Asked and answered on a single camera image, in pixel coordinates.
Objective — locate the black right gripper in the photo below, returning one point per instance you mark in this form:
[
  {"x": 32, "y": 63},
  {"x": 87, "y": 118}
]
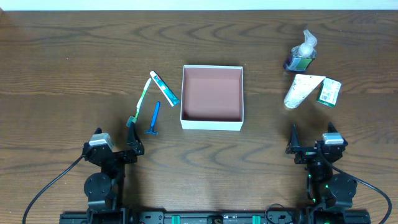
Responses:
[{"x": 310, "y": 149}]

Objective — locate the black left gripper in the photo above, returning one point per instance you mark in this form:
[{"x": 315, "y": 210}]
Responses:
[{"x": 117, "y": 155}]

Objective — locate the green white toothbrush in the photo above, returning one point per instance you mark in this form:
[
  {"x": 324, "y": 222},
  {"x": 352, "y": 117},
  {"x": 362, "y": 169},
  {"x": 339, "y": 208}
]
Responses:
[{"x": 133, "y": 119}]

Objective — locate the small green white box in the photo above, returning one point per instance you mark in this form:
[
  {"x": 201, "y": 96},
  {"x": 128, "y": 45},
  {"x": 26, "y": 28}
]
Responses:
[{"x": 329, "y": 91}]

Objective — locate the white lotion tube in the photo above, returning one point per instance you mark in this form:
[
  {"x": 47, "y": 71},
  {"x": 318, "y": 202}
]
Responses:
[{"x": 301, "y": 87}]

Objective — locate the clear blue soap pump bottle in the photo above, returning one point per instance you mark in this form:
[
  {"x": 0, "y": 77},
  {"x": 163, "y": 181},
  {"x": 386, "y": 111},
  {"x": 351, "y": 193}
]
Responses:
[{"x": 302, "y": 55}]

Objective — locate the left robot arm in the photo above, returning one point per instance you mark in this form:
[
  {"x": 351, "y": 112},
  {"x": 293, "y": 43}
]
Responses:
[{"x": 104, "y": 189}]

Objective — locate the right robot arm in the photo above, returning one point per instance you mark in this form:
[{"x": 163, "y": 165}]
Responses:
[{"x": 331, "y": 194}]

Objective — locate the blue disposable razor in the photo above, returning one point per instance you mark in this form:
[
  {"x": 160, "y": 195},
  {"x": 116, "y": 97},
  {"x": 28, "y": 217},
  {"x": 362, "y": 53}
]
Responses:
[{"x": 152, "y": 130}]

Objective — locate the green white toothpaste tube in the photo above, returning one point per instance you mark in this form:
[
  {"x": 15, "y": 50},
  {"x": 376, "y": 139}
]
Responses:
[{"x": 168, "y": 93}]

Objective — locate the white cardboard box pink interior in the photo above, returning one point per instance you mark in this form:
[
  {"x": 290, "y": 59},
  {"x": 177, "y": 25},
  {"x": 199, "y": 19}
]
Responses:
[{"x": 212, "y": 98}]

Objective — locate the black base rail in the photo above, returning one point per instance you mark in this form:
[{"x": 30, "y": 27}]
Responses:
[{"x": 275, "y": 215}]

